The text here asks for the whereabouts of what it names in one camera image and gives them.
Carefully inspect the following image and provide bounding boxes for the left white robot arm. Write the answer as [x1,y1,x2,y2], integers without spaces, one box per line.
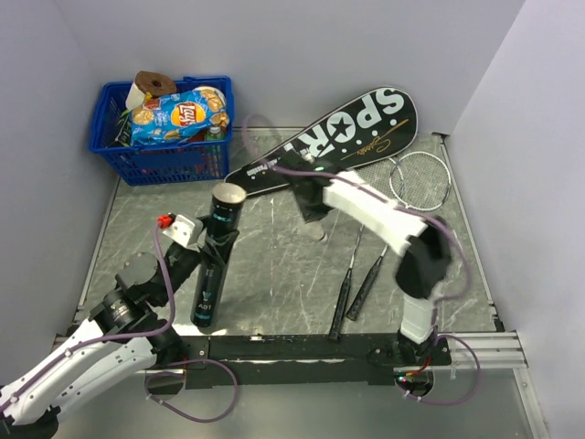
[1,223,201,438]

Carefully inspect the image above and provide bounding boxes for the black SPORT racket bag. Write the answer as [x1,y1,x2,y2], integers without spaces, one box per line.
[225,87,419,197]

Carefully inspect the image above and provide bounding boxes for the left silver badminton racket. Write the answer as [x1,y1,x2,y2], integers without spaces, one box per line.
[327,158,398,342]

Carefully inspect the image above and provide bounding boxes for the dark green package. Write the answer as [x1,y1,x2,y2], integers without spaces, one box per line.
[111,112,132,147]

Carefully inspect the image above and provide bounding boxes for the right silver badminton racket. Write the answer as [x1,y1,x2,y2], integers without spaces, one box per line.
[346,152,452,321]

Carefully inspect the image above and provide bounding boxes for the white paper towel roll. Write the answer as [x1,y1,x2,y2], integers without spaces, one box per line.
[125,81,147,111]

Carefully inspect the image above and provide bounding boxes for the blue plastic shopping basket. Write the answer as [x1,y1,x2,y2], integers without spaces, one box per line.
[88,81,233,186]

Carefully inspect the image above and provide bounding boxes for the aluminium rail frame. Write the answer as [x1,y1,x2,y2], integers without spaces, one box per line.
[45,331,529,371]

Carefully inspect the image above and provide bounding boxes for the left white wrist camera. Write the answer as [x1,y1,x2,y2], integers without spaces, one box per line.
[163,214,204,250]

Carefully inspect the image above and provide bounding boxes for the silver badminton racket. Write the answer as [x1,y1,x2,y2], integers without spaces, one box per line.
[346,152,452,321]
[327,158,398,342]

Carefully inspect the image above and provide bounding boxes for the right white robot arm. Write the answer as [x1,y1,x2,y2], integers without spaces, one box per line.
[273,151,452,364]

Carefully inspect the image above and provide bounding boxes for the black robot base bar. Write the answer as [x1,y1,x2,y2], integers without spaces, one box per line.
[174,333,452,386]

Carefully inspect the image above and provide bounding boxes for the blue Lays chips bag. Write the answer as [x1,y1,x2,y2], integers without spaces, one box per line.
[131,86,230,146]

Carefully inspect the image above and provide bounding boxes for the black shuttlecock tube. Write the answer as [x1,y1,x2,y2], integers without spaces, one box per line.
[190,182,247,334]

